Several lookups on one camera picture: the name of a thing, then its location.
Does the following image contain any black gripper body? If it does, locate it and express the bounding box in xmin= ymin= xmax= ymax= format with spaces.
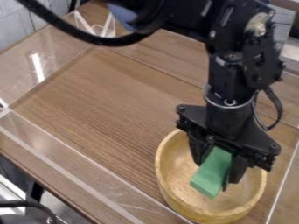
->
xmin=176 ymin=88 xmax=282 ymax=172

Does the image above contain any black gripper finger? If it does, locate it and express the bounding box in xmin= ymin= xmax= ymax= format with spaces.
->
xmin=222 ymin=154 xmax=248 ymax=192
xmin=187 ymin=131 xmax=215 ymax=166

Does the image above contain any green rectangular block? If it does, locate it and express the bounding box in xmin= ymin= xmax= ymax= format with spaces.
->
xmin=190 ymin=147 xmax=232 ymax=200

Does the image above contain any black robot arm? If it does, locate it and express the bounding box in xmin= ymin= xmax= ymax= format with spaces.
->
xmin=107 ymin=0 xmax=286 ymax=189

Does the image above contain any brown wooden bowl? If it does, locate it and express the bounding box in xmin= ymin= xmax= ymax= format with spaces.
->
xmin=155 ymin=129 xmax=267 ymax=224

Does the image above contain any black table leg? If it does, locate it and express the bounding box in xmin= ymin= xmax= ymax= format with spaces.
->
xmin=25 ymin=182 xmax=44 ymax=202

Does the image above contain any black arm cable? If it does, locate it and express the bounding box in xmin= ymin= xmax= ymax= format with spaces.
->
xmin=15 ymin=0 xmax=168 ymax=47

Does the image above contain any black cable bottom left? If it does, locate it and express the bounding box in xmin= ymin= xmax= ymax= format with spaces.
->
xmin=0 ymin=199 xmax=59 ymax=224

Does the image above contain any clear acrylic tray wall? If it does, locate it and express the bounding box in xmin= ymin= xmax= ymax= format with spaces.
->
xmin=0 ymin=27 xmax=299 ymax=224

